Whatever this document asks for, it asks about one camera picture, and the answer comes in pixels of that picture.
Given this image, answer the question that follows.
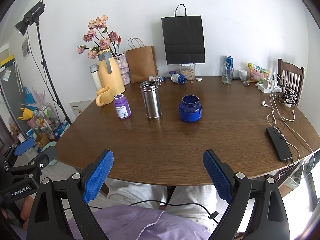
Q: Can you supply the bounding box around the person left hand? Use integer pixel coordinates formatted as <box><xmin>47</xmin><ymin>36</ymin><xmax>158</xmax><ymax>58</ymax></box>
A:
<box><xmin>1</xmin><ymin>196</ymin><xmax>34</xmax><ymax>230</ymax></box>

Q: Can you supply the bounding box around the green plastic basin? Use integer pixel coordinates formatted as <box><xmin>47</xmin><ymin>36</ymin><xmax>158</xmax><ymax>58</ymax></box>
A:
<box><xmin>41</xmin><ymin>141</ymin><xmax>57</xmax><ymax>166</ymax></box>

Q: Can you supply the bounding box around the purple jacket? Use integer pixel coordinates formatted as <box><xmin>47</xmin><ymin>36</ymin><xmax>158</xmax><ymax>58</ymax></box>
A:
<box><xmin>15</xmin><ymin>205</ymin><xmax>216</xmax><ymax>240</ymax></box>

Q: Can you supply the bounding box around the white booklet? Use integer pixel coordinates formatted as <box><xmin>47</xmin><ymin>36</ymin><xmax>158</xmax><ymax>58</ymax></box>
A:
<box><xmin>69</xmin><ymin>100</ymin><xmax>92</xmax><ymax>121</ymax></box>

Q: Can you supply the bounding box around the black smartphone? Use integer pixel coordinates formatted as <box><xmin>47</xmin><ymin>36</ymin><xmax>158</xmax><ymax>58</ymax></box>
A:
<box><xmin>266</xmin><ymin>127</ymin><xmax>292</xmax><ymax>161</ymax></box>

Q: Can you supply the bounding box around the yellow ceramic mug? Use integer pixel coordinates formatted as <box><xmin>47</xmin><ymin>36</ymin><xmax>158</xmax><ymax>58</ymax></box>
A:
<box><xmin>95</xmin><ymin>87</ymin><xmax>114</xmax><ymax>107</ymax></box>

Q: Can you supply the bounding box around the purple pill bottle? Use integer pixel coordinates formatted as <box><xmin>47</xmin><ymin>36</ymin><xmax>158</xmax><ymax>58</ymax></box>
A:
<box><xmin>113</xmin><ymin>94</ymin><xmax>131</xmax><ymax>119</ymax></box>

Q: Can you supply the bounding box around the blue glass jar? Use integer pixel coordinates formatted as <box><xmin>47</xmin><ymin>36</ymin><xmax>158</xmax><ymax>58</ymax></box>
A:
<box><xmin>179</xmin><ymin>95</ymin><xmax>202</xmax><ymax>122</ymax></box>

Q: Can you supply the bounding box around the white slim thermos bottle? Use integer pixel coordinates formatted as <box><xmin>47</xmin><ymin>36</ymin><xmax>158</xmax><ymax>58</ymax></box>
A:
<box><xmin>89</xmin><ymin>63</ymin><xmax>103</xmax><ymax>90</ymax></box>

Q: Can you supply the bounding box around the yellow thermos jug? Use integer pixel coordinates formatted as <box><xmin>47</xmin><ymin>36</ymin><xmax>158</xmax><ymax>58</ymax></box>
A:
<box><xmin>98</xmin><ymin>48</ymin><xmax>125</xmax><ymax>96</ymax></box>

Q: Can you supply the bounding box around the white power strip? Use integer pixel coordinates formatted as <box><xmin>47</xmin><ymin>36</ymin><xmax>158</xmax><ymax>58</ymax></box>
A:
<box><xmin>258</xmin><ymin>79</ymin><xmax>281</xmax><ymax>93</ymax></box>

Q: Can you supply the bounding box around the pink patterned vase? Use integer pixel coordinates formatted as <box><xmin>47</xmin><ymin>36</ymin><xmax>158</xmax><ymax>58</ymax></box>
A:
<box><xmin>115</xmin><ymin>54</ymin><xmax>131</xmax><ymax>85</ymax></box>

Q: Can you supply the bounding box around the white cream jar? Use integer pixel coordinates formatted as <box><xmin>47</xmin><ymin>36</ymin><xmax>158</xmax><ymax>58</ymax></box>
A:
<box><xmin>238</xmin><ymin>69</ymin><xmax>247</xmax><ymax>81</ymax></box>

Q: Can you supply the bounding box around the colourful snack packet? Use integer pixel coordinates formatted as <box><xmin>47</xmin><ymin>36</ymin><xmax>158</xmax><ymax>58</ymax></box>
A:
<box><xmin>248</xmin><ymin>63</ymin><xmax>270</xmax><ymax>83</ymax></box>

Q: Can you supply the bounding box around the drinking glass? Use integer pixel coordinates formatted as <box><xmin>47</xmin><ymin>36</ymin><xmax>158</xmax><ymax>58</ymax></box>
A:
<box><xmin>221</xmin><ymin>66</ymin><xmax>234</xmax><ymax>85</ymax></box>

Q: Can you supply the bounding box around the stainless steel tumbler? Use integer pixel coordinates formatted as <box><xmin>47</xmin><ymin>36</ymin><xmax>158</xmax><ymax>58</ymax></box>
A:
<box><xmin>140</xmin><ymin>81</ymin><xmax>162</xmax><ymax>121</ymax></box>

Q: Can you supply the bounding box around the wooden chair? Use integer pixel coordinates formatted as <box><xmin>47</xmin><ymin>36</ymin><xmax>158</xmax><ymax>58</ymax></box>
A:
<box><xmin>277</xmin><ymin>59</ymin><xmax>305</xmax><ymax>105</ymax></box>

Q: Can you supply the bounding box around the pink flower bouquet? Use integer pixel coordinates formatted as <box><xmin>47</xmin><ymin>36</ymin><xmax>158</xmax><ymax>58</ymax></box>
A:
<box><xmin>77</xmin><ymin>15</ymin><xmax>121</xmax><ymax>59</ymax></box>

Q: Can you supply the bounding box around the lying blue white bottle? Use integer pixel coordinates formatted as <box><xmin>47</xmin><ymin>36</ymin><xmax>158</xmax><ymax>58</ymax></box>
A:
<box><xmin>171</xmin><ymin>73</ymin><xmax>187</xmax><ymax>85</ymax></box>

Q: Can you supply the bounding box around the brown paper bag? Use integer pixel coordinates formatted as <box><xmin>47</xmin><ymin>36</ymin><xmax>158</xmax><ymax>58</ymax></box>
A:
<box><xmin>125</xmin><ymin>37</ymin><xmax>158</xmax><ymax>83</ymax></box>

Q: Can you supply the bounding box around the clear snack jar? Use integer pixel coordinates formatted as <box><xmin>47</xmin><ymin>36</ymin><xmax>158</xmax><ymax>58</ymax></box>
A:
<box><xmin>180</xmin><ymin>64</ymin><xmax>195</xmax><ymax>81</ymax></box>

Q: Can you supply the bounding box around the blue soda can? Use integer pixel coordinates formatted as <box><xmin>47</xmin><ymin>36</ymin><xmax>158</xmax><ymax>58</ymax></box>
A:
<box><xmin>225</xmin><ymin>56</ymin><xmax>233</xmax><ymax>69</ymax></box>

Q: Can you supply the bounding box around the studio light on stand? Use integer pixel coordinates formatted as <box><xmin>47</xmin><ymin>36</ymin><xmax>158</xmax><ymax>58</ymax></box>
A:
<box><xmin>14</xmin><ymin>0</ymin><xmax>73</xmax><ymax>125</ymax></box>

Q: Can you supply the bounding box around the black paper bag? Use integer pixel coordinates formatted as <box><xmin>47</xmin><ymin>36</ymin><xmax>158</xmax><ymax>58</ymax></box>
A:
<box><xmin>161</xmin><ymin>12</ymin><xmax>205</xmax><ymax>64</ymax></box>

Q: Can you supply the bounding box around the cluttered wire shelf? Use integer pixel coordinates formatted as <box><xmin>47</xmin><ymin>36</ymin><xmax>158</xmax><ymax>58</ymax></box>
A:
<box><xmin>18</xmin><ymin>87</ymin><xmax>69</xmax><ymax>141</ymax></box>

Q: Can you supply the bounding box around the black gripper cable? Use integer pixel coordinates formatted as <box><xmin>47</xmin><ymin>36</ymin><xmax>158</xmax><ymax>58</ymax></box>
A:
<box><xmin>62</xmin><ymin>199</ymin><xmax>221</xmax><ymax>224</ymax></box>

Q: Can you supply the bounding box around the white earphone cable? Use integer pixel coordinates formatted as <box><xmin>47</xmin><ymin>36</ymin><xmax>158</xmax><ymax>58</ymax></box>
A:
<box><xmin>261</xmin><ymin>73</ymin><xmax>316</xmax><ymax>181</ymax></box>

